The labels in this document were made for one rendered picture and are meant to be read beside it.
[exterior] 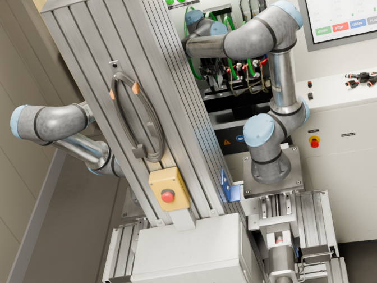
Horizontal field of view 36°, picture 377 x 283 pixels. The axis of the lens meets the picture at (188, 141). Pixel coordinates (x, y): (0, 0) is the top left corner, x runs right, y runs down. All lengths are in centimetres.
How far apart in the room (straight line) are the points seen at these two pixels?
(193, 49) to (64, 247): 221
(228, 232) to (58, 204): 265
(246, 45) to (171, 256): 69
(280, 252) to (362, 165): 92
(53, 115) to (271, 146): 77
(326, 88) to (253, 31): 92
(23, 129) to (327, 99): 131
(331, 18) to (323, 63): 21
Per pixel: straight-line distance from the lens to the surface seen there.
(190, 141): 166
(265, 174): 216
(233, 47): 184
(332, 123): 263
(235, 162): 279
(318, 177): 284
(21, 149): 421
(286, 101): 208
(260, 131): 206
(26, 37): 445
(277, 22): 185
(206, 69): 237
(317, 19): 266
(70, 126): 192
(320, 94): 264
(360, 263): 320
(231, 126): 265
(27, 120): 197
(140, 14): 145
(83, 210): 415
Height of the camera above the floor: 252
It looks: 36 degrees down
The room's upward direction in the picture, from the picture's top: 23 degrees counter-clockwise
